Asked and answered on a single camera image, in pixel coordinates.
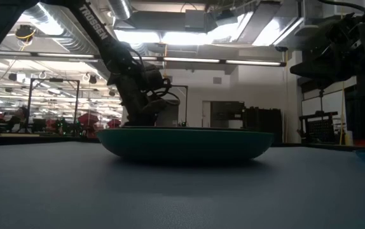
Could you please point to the large green plastic plate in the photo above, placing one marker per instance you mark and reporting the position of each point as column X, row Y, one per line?
column 185, row 143

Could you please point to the red machine cover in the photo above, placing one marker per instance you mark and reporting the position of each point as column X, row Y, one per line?
column 88, row 120

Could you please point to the tall black rack frame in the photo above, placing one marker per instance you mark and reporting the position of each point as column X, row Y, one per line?
column 53, row 81

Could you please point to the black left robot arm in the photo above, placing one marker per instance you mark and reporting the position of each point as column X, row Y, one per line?
column 96, row 31

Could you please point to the grey-blue table mat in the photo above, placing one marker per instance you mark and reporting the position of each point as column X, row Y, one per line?
column 169, row 197

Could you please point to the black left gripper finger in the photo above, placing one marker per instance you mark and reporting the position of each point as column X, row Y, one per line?
column 149, row 114
column 131, row 108

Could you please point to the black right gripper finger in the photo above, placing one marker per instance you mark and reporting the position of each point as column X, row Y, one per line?
column 327, row 47
column 325, row 70

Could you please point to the black storage cabinet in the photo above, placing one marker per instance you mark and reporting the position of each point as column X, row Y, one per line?
column 262, row 124

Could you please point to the long hanging light bar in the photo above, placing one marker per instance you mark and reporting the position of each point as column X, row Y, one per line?
column 201, row 60

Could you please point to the small black rack frame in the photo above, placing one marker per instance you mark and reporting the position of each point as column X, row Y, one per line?
column 186, row 105

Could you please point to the silver ceiling air duct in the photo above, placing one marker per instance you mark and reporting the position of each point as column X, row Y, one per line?
column 120, row 9

